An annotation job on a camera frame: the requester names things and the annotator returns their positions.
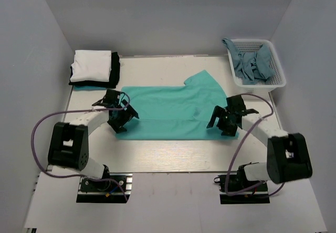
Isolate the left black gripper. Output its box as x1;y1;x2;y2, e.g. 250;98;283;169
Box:
108;100;138;133

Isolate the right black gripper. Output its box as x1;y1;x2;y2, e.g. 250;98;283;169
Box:
207;105;238;137

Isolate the teal green t shirt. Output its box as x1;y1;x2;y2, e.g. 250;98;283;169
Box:
116;70;237;141

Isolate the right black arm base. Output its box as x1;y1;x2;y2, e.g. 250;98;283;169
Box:
214;174;270;205

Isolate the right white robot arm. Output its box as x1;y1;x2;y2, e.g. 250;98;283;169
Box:
207;95;313;190

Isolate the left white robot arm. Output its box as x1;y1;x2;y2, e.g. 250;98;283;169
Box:
48;89;139;190

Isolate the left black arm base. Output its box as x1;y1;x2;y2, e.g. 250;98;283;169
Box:
76;173;133;204

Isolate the folded black t shirt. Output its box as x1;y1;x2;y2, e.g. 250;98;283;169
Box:
69;50;120;89

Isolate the folded teal t shirt bottom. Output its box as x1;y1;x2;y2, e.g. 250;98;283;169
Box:
73;86;106;91

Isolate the grey blue crumpled t shirt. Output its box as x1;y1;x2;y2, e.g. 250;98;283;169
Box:
222;38;275;85

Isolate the white plastic basket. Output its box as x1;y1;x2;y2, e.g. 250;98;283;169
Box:
227;39;286;96

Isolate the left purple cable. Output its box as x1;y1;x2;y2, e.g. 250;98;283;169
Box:
30;91;131;202

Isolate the purple cable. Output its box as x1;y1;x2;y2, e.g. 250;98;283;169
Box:
30;91;131;202
225;93;286;197

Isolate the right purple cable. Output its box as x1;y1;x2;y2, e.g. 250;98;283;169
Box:
225;93;286;197

